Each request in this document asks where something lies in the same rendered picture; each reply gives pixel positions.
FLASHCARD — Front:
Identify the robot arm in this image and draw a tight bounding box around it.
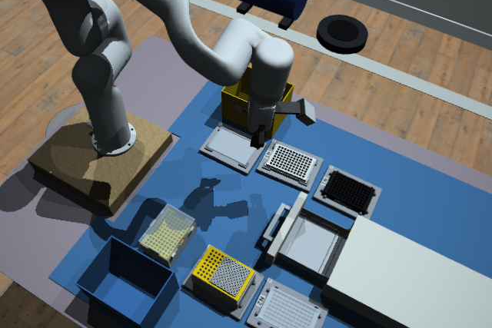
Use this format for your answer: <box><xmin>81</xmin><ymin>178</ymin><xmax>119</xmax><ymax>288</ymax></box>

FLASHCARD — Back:
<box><xmin>42</xmin><ymin>0</ymin><xmax>316</xmax><ymax>156</ymax></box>

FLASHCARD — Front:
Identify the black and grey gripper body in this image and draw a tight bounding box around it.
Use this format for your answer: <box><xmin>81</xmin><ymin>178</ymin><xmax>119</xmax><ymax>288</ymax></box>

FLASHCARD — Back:
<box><xmin>248</xmin><ymin>93</ymin><xmax>277</xmax><ymax>133</ymax></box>

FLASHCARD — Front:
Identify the yellow open-top bin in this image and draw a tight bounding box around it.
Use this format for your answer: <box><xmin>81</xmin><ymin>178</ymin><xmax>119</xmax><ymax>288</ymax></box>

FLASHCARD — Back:
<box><xmin>221</xmin><ymin>66</ymin><xmax>294</xmax><ymax>139</ymax></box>

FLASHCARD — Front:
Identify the blue bench mat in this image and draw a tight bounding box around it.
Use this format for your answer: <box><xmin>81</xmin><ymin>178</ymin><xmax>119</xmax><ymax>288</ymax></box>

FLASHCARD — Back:
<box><xmin>48</xmin><ymin>80</ymin><xmax>492</xmax><ymax>328</ymax></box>

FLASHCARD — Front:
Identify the blue open-top bin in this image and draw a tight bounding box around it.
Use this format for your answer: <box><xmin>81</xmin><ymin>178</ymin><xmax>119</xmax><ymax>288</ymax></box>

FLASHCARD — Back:
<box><xmin>75</xmin><ymin>236</ymin><xmax>179</xmax><ymax>328</ymax></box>

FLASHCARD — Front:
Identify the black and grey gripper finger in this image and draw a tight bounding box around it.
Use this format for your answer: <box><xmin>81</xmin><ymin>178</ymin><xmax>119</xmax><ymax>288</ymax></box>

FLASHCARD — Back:
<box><xmin>250</xmin><ymin>124</ymin><xmax>266</xmax><ymax>148</ymax></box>

